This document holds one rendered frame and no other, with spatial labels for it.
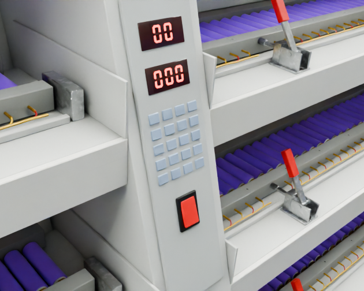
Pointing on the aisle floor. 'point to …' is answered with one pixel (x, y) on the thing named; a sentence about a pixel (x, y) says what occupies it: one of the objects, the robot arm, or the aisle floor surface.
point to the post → (136, 247)
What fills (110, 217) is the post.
